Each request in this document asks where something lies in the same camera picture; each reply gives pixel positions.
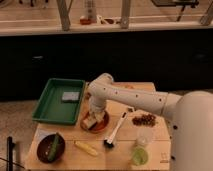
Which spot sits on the red object on shelf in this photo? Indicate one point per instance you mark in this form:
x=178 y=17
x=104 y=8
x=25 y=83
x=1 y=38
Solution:
x=84 y=21

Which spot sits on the green plastic tray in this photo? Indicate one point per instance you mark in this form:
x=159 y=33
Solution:
x=51 y=109

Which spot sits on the green cup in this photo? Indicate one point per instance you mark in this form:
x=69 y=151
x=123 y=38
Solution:
x=139 y=156

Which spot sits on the green cucumber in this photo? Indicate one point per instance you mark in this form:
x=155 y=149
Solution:
x=53 y=149

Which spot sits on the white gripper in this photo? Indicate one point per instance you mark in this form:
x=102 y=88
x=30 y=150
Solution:
x=97 y=106

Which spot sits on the beige eraser block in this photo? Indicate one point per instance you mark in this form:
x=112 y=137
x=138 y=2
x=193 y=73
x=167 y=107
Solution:
x=91 y=119

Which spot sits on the red bowl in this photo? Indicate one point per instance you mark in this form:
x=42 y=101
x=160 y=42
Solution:
x=98 y=127

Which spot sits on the dark brown bowl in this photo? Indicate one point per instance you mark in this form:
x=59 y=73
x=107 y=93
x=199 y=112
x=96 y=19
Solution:
x=44 y=147

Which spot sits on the white handled black brush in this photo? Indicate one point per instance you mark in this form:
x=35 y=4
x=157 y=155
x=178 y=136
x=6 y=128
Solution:
x=108 y=141

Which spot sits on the grey sponge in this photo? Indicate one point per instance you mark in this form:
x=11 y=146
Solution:
x=70 y=96

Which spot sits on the clear plastic cup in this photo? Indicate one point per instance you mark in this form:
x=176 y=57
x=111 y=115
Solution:
x=144 y=136

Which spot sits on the yellow corn cob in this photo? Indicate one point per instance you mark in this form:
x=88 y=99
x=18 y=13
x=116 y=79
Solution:
x=85 y=147

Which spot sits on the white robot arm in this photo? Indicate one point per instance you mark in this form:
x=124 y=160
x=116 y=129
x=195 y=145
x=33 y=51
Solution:
x=191 y=116

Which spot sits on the black stand on floor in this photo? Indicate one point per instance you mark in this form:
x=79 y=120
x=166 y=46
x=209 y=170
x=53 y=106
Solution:
x=10 y=147

